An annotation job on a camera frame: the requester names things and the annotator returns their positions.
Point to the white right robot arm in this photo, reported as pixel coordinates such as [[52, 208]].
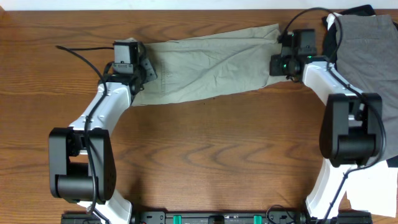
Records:
[[352, 136]]

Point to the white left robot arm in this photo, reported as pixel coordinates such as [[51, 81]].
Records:
[[81, 162]]

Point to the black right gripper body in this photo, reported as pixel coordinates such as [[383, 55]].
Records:
[[280, 66]]

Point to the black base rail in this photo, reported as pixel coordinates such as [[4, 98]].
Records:
[[226, 218]]

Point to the black folded garment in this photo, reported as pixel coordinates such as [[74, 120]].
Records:
[[329, 42]]

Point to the khaki green shorts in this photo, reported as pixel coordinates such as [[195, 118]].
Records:
[[205, 67]]

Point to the grey folded shorts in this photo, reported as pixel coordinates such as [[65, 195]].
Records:
[[367, 58]]

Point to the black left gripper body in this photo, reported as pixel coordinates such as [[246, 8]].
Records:
[[145, 73]]

